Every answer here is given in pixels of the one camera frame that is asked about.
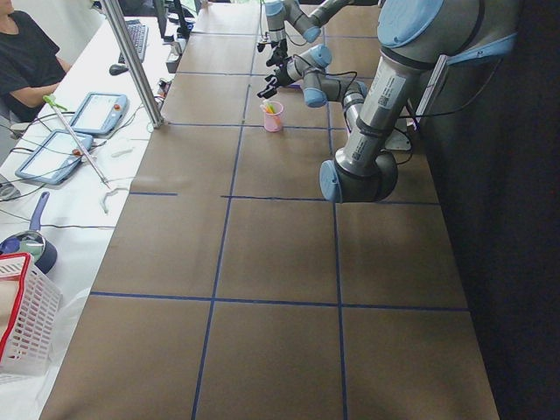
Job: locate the green highlighter pen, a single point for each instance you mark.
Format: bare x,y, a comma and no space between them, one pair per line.
272,107

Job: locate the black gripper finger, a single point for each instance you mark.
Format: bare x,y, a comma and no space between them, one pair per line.
268,92

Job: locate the blue saucepan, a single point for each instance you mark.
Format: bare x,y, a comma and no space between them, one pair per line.
31,241

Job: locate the upper blue teach pendant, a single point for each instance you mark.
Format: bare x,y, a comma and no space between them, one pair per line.
99,113

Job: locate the lower blue teach pendant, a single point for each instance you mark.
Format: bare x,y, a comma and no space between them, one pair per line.
53,161

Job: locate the seated person black shirt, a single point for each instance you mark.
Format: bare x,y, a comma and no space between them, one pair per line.
30,66

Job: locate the long pink reacher stick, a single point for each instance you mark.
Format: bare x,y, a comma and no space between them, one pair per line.
56,108

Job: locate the black computer mouse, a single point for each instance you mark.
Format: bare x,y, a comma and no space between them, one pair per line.
117,69

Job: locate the white plastic hook piece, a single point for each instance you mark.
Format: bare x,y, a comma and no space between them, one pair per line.
112,191

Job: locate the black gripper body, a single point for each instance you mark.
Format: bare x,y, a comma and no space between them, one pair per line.
281,74
278,49

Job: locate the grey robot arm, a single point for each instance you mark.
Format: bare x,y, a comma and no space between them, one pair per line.
308,26
413,35

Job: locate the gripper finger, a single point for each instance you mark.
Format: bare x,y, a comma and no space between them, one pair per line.
274,61
271,80

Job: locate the black keyboard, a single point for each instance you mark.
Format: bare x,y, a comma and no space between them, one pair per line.
138,33

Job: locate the blue teach pendant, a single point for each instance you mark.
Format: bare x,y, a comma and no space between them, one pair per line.
53,161
99,113

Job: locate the aluminium frame post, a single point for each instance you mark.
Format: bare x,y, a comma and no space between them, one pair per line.
117,23

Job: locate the red white plastic basket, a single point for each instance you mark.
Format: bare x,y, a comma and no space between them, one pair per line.
29,308

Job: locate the white plastic bracket piece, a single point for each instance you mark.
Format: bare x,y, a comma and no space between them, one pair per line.
119,146

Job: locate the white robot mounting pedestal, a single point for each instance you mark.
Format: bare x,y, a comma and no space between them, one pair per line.
405,128

